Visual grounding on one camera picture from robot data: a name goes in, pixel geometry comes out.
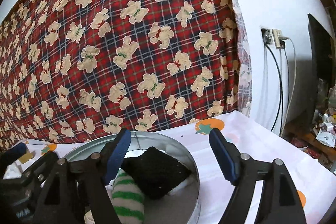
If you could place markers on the dark television screen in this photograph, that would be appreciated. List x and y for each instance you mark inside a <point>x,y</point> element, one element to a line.
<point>310,80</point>

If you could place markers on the white fruit print tablecloth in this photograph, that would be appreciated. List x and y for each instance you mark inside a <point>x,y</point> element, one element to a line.
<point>248,174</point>

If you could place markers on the green striped sock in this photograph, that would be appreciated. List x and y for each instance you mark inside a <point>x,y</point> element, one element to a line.
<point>127,199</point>

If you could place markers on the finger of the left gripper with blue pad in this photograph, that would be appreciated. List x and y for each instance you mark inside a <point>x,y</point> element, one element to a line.
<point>13,154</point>

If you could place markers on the yellow sponge block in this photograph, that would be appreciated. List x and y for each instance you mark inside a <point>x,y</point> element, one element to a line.
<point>26,157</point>

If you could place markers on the wall power socket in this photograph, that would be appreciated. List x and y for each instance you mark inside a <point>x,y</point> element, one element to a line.
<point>273,37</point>

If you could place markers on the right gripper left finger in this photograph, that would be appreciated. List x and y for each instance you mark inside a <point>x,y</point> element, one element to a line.
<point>73,187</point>

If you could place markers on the black fuzzy cloth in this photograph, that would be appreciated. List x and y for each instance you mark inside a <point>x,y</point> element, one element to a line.
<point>155,172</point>

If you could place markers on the red plaid bear blanket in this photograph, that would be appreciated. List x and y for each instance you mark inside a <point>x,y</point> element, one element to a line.
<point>75,70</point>

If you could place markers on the round metal tin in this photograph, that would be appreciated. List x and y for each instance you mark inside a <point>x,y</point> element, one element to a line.
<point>183,207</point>

